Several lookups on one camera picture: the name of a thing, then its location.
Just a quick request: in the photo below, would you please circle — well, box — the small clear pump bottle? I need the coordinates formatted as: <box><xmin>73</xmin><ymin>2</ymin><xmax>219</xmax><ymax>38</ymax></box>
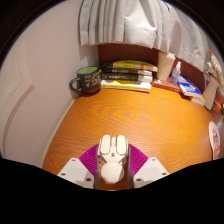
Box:
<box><xmin>169</xmin><ymin>60</ymin><xmax>183</xmax><ymax>86</ymax></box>

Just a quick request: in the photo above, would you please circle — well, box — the white ceramic vase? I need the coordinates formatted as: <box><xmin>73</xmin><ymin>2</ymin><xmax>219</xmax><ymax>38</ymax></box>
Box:
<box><xmin>202</xmin><ymin>74</ymin><xmax>221</xmax><ymax>111</ymax></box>

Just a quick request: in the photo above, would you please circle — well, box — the dark mug with green inside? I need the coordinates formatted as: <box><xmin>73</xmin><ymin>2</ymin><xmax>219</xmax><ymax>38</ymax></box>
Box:
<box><xmin>69</xmin><ymin>65</ymin><xmax>102</xmax><ymax>95</ymax></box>

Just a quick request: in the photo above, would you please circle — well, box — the yellow and white book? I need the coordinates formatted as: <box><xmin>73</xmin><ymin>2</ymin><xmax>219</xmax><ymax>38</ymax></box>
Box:
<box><xmin>100</xmin><ymin>79</ymin><xmax>153</xmax><ymax>93</ymax></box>

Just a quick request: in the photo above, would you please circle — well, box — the white pleated curtain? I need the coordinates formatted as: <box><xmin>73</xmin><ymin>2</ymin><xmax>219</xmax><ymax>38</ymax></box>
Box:
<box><xmin>78</xmin><ymin>0</ymin><xmax>215</xmax><ymax>73</ymax></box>

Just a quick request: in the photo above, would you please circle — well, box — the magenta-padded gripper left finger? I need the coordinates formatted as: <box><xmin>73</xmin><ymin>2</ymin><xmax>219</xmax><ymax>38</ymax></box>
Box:
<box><xmin>57</xmin><ymin>143</ymin><xmax>100</xmax><ymax>190</ymax></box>

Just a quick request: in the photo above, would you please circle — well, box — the flat red book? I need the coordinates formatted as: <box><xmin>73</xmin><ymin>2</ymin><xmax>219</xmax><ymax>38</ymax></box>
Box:
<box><xmin>152</xmin><ymin>78</ymin><xmax>183</xmax><ymax>93</ymax></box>

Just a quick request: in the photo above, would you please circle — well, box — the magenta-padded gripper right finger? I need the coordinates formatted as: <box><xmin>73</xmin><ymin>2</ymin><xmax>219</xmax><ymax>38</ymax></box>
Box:
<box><xmin>127</xmin><ymin>143</ymin><xmax>170</xmax><ymax>190</ymax></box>

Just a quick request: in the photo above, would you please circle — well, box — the white computer mouse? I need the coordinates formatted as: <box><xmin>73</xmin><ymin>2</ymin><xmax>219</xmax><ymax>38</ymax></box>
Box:
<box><xmin>98</xmin><ymin>134</ymin><xmax>130</xmax><ymax>185</ymax></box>

